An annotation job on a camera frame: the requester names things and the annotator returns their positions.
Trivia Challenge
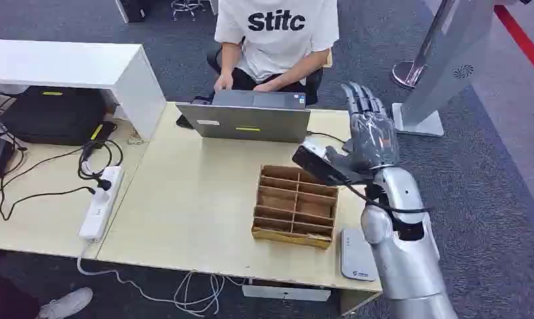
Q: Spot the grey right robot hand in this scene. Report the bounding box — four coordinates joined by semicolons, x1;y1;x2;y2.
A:
325;82;401;176

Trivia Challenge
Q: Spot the wooden divided card box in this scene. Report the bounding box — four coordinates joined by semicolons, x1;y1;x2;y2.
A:
250;165;339;251

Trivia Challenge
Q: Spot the grey floor stand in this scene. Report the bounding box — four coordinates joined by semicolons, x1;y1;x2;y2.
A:
391;0;521;138

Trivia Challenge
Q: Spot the flat grey device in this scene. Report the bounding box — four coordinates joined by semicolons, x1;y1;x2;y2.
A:
339;228;379;282

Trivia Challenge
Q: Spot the grey laptop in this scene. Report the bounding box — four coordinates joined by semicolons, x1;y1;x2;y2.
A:
175;90;312;144

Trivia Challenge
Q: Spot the person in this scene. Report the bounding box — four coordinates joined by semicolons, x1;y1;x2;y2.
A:
212;0;341;94

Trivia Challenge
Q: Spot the person's right hand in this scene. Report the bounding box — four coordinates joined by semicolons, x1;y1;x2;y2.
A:
213;72;235;93

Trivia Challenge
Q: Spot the chrome chair base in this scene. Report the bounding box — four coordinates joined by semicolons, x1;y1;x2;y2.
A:
170;0;207;21

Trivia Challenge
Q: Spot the black adapter with yellow label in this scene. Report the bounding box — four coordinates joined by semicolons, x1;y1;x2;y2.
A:
84;120;118;144

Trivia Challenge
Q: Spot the dark cabinet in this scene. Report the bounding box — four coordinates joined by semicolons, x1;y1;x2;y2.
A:
115;0;154;24

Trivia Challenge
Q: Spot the white power strip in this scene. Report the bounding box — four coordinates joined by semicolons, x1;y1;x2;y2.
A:
78;165;126;242

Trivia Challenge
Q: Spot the white desk shelf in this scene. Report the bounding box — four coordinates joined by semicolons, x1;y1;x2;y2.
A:
0;39;167;142

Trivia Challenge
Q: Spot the large black case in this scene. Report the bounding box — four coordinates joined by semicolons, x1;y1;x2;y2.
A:
0;86;108;147

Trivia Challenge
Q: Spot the white shoe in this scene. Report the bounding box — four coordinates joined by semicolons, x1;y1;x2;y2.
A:
37;287;94;319

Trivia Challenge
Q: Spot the person's leg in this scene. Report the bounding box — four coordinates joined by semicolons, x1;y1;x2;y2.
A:
0;249;42;319

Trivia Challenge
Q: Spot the black laptop cable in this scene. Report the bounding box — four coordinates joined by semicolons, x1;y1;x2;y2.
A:
306;130;348;146

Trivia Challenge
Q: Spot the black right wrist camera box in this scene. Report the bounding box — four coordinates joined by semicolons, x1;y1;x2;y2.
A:
291;140;352;186

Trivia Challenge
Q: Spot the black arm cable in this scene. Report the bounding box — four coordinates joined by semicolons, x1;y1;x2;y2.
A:
343;180;433;241

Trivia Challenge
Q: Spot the chrome stanchion post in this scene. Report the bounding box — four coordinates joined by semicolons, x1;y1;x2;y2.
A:
392;0;456;90

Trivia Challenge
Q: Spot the white power strip cable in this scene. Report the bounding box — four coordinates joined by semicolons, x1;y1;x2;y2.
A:
76;239;246;318

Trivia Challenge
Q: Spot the black looped cable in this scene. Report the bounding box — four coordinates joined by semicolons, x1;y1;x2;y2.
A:
76;139;124;181

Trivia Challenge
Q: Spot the long black cable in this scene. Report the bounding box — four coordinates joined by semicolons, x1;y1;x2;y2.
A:
0;147;97;222

